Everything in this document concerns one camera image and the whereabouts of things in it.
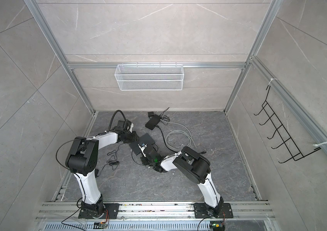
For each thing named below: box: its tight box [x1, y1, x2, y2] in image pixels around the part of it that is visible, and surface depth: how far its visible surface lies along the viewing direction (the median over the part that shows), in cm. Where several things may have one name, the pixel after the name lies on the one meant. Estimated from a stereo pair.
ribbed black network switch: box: [145, 114, 162, 131], surface depth 116 cm
